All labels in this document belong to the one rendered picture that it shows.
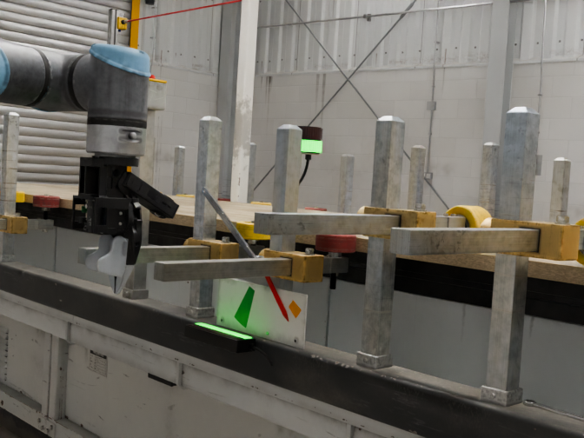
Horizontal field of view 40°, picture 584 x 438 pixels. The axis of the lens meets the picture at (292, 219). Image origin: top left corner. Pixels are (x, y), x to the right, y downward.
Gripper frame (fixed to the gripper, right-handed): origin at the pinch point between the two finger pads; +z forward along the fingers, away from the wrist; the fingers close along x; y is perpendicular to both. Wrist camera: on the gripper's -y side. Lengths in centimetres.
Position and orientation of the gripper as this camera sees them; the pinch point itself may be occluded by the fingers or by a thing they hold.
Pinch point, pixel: (121, 285)
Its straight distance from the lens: 130.3
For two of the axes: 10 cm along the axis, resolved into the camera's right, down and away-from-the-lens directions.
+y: -7.3, -0.1, -6.8
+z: -0.6, 10.0, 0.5
